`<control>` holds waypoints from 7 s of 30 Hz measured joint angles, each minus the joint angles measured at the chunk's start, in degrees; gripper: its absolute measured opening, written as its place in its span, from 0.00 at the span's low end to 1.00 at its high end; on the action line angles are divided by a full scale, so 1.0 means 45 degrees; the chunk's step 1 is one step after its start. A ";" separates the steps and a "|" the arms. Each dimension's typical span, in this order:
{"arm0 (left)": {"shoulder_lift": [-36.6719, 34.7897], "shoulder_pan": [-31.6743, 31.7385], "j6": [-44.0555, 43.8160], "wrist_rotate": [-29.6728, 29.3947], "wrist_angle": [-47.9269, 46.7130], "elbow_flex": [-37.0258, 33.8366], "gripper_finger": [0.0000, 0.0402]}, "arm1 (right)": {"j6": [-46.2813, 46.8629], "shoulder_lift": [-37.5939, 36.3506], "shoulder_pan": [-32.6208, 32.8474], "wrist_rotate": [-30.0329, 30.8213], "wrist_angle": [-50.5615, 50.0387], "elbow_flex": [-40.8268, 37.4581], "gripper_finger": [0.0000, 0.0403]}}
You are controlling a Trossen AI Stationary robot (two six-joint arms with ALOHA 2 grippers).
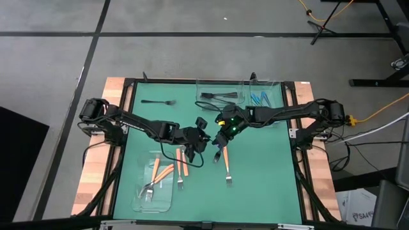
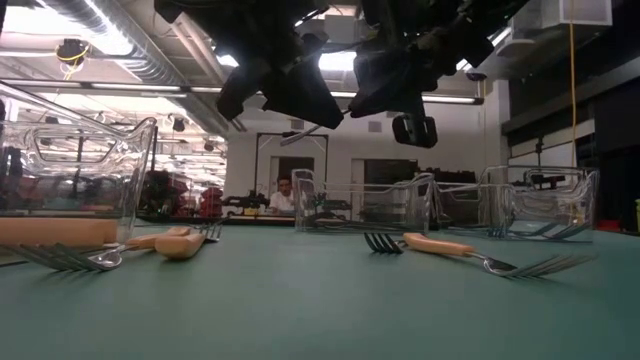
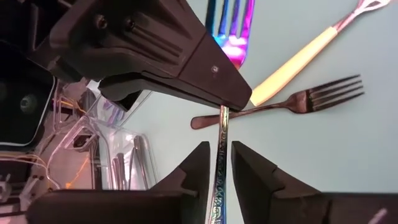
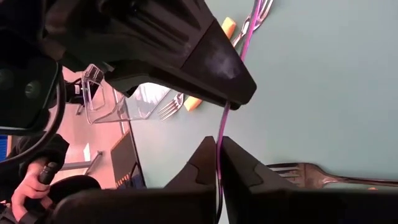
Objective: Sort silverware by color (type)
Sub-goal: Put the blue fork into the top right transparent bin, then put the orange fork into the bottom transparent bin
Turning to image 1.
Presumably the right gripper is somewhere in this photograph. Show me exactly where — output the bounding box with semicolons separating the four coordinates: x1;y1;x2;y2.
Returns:
213;104;249;148

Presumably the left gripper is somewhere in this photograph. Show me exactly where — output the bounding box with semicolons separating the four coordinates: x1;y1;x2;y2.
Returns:
178;126;211;163

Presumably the clear plastic bin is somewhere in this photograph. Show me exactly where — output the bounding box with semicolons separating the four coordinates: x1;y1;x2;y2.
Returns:
130;149;176;213
194;79;246;112
248;79;290;129

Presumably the black tripod stand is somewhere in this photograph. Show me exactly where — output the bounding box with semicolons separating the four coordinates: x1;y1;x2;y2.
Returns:
307;0;343;45

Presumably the white cardboard box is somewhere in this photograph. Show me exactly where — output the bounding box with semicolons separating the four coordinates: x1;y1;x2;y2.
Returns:
335;188;378;227

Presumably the black desk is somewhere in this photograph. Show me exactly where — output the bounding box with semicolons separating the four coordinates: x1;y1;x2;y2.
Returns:
321;0;409;88

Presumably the black floor mat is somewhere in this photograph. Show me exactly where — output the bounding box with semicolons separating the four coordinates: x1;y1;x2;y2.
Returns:
0;106;50;223

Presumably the person's shoe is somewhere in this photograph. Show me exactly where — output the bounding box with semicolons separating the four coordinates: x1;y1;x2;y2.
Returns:
391;54;409;70

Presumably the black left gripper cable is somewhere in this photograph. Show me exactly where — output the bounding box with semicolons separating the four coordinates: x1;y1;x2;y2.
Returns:
158;140;205;169

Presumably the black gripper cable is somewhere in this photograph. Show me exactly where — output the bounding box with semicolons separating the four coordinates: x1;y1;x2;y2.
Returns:
194;100;226;113
158;140;205;169

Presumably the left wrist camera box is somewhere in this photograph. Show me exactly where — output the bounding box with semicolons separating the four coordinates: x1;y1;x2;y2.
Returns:
195;116;209;130

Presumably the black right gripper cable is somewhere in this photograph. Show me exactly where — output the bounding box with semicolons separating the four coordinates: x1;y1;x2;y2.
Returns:
194;100;226;113

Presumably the black table frame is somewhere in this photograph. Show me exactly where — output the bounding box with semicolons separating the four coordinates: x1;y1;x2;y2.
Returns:
72;72;344;230

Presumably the yellow extension cord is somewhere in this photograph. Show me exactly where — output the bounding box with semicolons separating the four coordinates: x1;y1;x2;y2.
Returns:
346;92;409;126
298;0;355;23

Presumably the white floor cable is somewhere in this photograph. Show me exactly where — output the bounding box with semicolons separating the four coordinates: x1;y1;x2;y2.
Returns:
338;111;409;144

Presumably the black floor cable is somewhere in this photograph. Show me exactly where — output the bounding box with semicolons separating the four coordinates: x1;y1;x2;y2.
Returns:
327;123;409;172

